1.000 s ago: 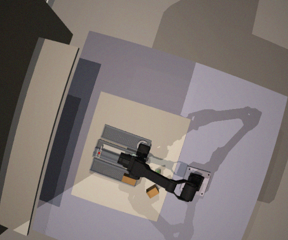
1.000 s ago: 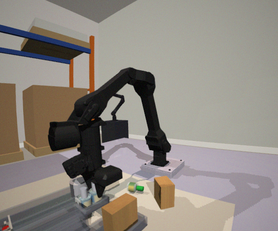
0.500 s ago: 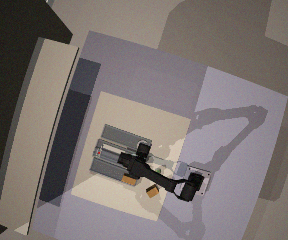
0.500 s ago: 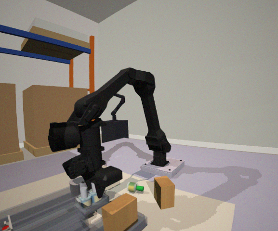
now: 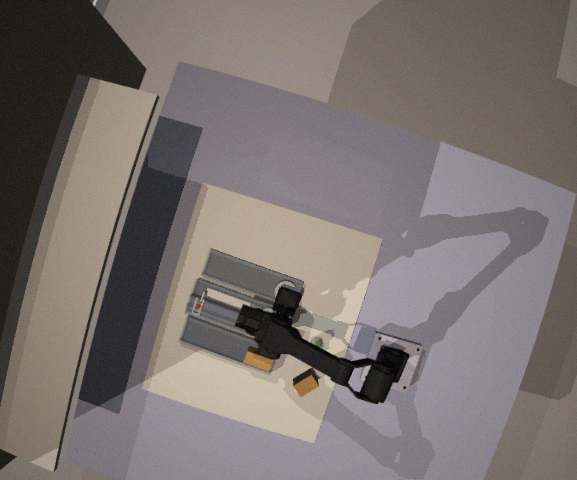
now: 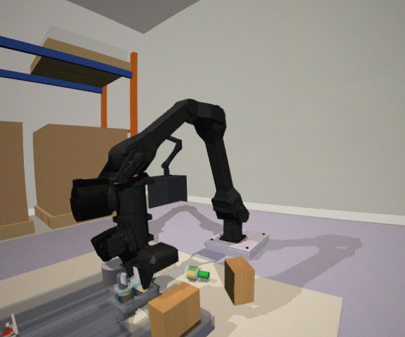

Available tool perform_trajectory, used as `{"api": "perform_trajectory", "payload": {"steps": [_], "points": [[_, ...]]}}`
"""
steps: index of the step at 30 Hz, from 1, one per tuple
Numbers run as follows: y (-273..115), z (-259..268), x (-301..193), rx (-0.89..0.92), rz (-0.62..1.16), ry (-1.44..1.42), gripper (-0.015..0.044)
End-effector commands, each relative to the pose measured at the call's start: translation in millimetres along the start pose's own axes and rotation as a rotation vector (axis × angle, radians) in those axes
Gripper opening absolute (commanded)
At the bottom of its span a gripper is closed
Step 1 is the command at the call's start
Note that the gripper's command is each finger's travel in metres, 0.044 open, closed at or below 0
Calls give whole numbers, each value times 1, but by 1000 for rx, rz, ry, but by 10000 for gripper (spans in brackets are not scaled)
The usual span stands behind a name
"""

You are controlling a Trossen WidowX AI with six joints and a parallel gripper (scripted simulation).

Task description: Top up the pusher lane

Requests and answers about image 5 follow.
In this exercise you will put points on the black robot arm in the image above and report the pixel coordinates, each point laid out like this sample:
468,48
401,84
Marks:
275,335

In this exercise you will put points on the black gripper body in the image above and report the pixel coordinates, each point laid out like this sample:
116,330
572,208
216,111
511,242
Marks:
285,298

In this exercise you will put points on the grey cylinder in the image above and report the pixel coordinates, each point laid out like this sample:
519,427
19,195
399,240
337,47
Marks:
285,283

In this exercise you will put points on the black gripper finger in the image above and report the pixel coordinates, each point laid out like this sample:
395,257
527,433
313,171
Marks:
292,310

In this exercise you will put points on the tan rectangular block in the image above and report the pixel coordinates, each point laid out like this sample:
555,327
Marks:
305,382
257,360

